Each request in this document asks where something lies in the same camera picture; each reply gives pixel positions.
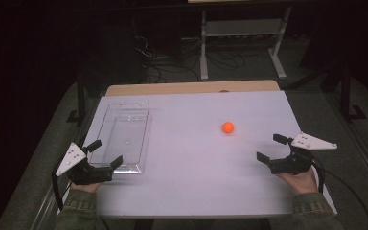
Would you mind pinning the orange ball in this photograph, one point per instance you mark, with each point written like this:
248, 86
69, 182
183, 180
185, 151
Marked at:
228, 127

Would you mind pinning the person's left hand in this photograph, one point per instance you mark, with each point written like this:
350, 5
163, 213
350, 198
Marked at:
86, 188

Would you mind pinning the person's right hand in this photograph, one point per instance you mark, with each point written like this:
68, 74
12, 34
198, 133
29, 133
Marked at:
302, 183

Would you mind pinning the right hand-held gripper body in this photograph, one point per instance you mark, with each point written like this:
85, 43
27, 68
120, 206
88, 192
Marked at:
292, 165

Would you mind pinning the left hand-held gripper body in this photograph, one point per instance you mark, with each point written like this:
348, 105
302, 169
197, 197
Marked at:
87, 175

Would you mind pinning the black metal stand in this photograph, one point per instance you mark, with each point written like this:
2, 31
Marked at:
345, 96
81, 102

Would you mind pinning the clear plastic tray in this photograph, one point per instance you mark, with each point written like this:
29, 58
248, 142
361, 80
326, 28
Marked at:
131, 134

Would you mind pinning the white metal table frame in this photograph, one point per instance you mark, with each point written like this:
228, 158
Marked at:
203, 60

